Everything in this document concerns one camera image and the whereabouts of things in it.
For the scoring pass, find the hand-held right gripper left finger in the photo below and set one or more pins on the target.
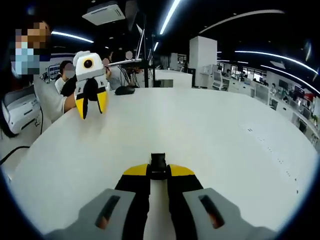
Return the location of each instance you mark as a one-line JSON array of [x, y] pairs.
[[130, 200]]

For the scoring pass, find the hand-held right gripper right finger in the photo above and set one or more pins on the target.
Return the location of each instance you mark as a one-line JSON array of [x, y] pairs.
[[185, 200]]

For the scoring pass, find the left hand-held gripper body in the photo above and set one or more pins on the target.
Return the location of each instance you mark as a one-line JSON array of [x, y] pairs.
[[88, 71]]

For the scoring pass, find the person's left hand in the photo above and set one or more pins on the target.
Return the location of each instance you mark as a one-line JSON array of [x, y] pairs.
[[70, 103]]

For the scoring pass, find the black computer mouse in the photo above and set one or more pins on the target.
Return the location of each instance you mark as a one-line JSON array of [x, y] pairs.
[[124, 90]]

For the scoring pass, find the silver laptop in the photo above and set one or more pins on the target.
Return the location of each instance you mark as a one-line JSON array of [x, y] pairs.
[[127, 58]]

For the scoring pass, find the ceiling air conditioner unit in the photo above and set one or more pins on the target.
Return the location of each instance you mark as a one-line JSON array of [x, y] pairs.
[[103, 12]]

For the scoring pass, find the white square pillar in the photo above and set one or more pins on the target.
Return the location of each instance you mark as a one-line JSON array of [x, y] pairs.
[[203, 62]]

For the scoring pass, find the white office chair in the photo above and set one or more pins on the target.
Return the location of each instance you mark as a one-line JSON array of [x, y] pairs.
[[261, 93], [217, 80]]

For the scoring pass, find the row of white desks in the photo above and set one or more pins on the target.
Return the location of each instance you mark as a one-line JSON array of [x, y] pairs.
[[287, 105]]

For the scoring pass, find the blue wall banner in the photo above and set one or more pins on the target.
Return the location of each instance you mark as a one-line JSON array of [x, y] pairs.
[[54, 72]]

